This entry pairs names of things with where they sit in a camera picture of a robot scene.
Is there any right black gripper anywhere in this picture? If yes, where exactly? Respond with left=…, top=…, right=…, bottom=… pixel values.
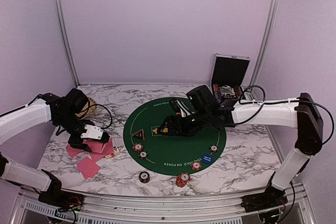
left=156, top=109, right=211, bottom=137

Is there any red card pile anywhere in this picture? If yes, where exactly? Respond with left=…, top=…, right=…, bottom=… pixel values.
left=77, top=157, right=101, bottom=179
left=66, top=145, right=87, bottom=158

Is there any blue small blind button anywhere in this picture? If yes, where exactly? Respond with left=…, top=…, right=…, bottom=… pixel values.
left=202, top=154, right=214, bottom=164

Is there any red playing card deck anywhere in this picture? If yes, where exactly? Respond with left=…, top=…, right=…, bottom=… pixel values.
left=84, top=139, right=114, bottom=155

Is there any red card pile front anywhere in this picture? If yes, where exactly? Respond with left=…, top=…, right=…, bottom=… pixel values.
left=77, top=157, right=101, bottom=179

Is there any red poker chip stack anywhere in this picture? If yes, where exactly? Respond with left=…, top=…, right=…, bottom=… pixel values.
left=176, top=173, right=190, bottom=187

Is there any black triangular dealer button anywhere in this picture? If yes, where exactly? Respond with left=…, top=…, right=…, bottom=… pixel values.
left=131, top=129, right=145, bottom=141

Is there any black poker chip stack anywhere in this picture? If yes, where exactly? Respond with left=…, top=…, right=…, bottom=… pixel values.
left=139, top=172, right=150, bottom=184

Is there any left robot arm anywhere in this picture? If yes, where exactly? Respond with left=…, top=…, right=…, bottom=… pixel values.
left=1, top=88, right=109, bottom=207

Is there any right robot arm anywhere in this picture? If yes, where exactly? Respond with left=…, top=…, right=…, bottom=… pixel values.
left=157, top=85, right=323, bottom=207

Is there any woven bamboo tray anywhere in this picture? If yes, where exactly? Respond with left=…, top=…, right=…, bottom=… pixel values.
left=76, top=97, right=98, bottom=119

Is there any aluminium poker chip case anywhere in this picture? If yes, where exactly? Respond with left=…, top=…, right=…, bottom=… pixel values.
left=210, top=53, right=250, bottom=101

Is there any round green poker mat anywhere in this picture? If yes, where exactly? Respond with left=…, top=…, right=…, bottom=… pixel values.
left=123, top=98, right=227, bottom=176

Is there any playing card box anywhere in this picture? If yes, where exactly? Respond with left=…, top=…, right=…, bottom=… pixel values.
left=104, top=138, right=120, bottom=159

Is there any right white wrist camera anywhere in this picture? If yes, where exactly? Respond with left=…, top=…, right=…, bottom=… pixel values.
left=169, top=98, right=192, bottom=118

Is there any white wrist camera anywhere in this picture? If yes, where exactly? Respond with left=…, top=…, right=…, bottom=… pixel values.
left=81, top=124, right=110, bottom=143
left=169, top=98, right=192, bottom=118

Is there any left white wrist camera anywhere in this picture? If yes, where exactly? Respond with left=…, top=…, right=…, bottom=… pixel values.
left=81, top=124, right=110, bottom=143

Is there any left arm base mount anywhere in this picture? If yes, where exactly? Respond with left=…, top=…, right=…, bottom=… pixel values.
left=38, top=191, right=84, bottom=210

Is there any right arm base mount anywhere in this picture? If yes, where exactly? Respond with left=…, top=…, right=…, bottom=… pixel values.
left=240, top=193, right=288, bottom=212

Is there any front aluminium rail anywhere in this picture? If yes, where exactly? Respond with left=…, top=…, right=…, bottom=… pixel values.
left=10, top=184, right=316, bottom=223

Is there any left aluminium frame post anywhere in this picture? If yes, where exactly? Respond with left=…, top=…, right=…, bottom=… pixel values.
left=54, top=0, right=80, bottom=87

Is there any aluminium frame post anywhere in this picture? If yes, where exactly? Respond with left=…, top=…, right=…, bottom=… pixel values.
left=54, top=0, right=80, bottom=87
left=249, top=0, right=279, bottom=85

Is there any right aluminium frame post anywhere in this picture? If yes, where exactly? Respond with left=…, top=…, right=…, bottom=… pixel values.
left=249, top=0, right=279, bottom=85

